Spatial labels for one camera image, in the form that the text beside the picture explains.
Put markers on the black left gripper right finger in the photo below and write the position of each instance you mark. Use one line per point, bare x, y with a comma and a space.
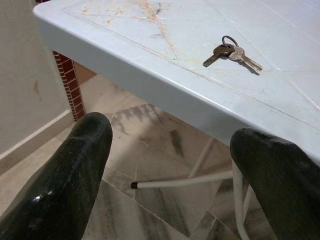
285, 185

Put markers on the red brick tile column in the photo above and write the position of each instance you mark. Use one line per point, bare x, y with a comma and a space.
71, 87

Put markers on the white baseboard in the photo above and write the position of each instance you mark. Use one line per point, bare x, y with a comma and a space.
32, 136

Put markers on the silver key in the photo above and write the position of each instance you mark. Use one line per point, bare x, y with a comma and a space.
237, 53

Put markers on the dark brass key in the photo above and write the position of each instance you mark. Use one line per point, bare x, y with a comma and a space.
220, 51

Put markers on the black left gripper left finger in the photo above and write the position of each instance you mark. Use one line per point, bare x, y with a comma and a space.
62, 180

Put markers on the white tube with black tip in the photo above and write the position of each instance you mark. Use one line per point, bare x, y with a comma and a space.
180, 182

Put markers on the white curved metal leg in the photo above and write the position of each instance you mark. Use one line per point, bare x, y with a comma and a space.
238, 200

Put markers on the white plastic table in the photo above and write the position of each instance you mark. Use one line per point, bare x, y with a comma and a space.
190, 30

